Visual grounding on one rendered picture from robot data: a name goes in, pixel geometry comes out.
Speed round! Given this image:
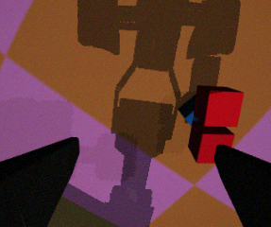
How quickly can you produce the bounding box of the red cube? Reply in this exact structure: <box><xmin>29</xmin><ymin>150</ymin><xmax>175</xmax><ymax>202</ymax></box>
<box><xmin>188</xmin><ymin>121</ymin><xmax>234</xmax><ymax>164</ymax></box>
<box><xmin>195</xmin><ymin>86</ymin><xmax>244</xmax><ymax>128</ymax></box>

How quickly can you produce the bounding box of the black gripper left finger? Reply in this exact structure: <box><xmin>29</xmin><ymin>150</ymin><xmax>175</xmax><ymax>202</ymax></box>
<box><xmin>0</xmin><ymin>137</ymin><xmax>79</xmax><ymax>227</ymax></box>

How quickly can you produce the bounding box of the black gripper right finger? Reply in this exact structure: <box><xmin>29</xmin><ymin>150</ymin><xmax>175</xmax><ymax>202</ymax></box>
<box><xmin>214</xmin><ymin>145</ymin><xmax>271</xmax><ymax>227</ymax></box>

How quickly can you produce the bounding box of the blue cube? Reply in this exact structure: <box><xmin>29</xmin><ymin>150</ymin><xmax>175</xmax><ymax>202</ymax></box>
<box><xmin>178</xmin><ymin>95</ymin><xmax>199</xmax><ymax>126</ymax></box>

